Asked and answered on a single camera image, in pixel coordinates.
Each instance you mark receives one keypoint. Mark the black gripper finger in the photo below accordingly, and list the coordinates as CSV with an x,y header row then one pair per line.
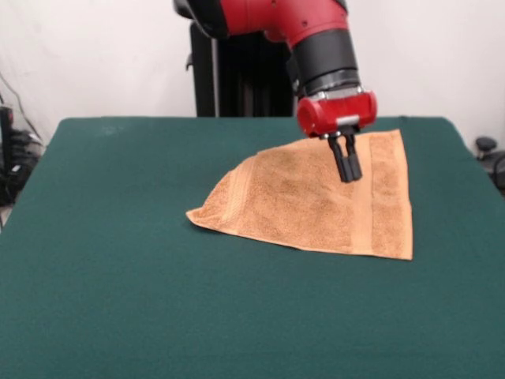
x,y
342,162
354,158

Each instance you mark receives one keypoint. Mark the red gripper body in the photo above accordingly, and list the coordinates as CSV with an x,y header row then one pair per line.
x,y
335,112

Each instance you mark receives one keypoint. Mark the orange terry towel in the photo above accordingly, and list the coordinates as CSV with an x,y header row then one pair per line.
x,y
300,205

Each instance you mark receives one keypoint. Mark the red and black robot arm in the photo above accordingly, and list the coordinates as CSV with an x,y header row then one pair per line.
x,y
311,35

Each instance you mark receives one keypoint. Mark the dark green table cloth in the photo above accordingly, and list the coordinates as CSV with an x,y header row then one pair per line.
x,y
98,256

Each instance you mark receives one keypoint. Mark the black electronics box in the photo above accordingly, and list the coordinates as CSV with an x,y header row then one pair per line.
x,y
5,126

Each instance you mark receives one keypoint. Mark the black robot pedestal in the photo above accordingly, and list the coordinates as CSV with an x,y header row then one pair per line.
x,y
236,79

